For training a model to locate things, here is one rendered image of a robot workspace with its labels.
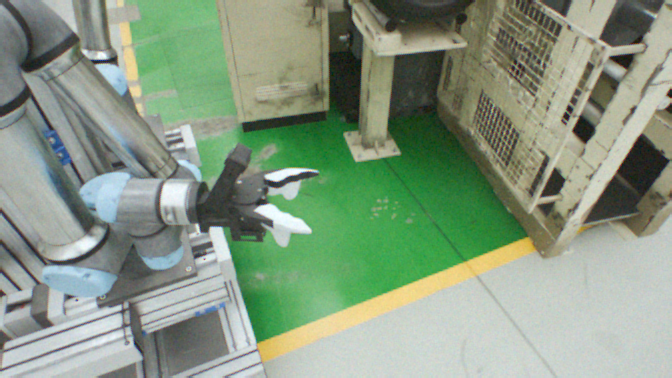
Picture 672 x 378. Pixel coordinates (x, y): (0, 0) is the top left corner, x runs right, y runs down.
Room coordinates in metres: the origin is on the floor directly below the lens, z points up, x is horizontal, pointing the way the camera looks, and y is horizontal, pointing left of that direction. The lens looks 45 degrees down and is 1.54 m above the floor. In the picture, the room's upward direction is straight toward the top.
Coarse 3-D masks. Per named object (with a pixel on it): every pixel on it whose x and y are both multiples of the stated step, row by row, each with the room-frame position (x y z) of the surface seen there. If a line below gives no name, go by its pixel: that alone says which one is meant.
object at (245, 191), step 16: (256, 176) 0.51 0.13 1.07; (192, 192) 0.46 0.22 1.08; (208, 192) 0.49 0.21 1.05; (240, 192) 0.47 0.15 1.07; (256, 192) 0.47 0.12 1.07; (192, 208) 0.44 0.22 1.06; (208, 208) 0.48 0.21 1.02; (224, 208) 0.46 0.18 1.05; (208, 224) 0.45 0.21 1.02; (224, 224) 0.45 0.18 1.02; (240, 224) 0.44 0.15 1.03; (256, 224) 0.44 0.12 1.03; (240, 240) 0.43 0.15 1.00; (256, 240) 0.43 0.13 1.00
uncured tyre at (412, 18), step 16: (368, 0) 1.51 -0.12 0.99; (384, 0) 1.45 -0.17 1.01; (400, 0) 1.46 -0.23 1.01; (416, 0) 1.49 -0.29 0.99; (432, 0) 1.69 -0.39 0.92; (448, 0) 1.51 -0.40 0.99; (464, 0) 1.52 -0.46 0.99; (400, 16) 1.49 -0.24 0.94; (416, 16) 1.48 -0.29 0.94; (432, 16) 1.49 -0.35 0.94; (448, 16) 1.54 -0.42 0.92
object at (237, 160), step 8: (240, 144) 0.49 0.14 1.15; (232, 152) 0.47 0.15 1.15; (240, 152) 0.47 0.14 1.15; (248, 152) 0.48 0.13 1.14; (232, 160) 0.46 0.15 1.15; (240, 160) 0.46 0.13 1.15; (248, 160) 0.47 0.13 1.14; (224, 168) 0.46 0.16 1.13; (232, 168) 0.46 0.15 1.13; (240, 168) 0.45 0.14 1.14; (224, 176) 0.45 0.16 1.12; (232, 176) 0.45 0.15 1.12; (216, 184) 0.45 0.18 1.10; (224, 184) 0.45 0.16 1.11; (232, 184) 0.45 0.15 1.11; (216, 192) 0.45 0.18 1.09; (224, 192) 0.45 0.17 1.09; (208, 200) 0.45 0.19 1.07; (216, 200) 0.45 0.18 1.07; (216, 208) 0.45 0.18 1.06
